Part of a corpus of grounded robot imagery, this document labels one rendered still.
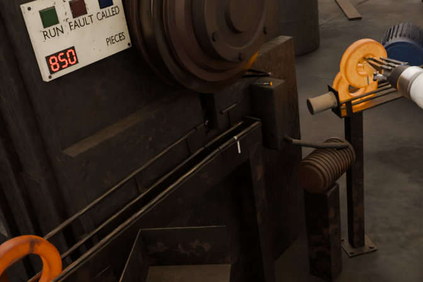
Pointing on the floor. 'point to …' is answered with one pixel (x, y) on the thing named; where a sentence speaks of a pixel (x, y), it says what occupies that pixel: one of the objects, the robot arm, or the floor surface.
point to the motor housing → (324, 206)
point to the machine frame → (124, 133)
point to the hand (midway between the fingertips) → (364, 58)
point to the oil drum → (298, 5)
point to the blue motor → (404, 43)
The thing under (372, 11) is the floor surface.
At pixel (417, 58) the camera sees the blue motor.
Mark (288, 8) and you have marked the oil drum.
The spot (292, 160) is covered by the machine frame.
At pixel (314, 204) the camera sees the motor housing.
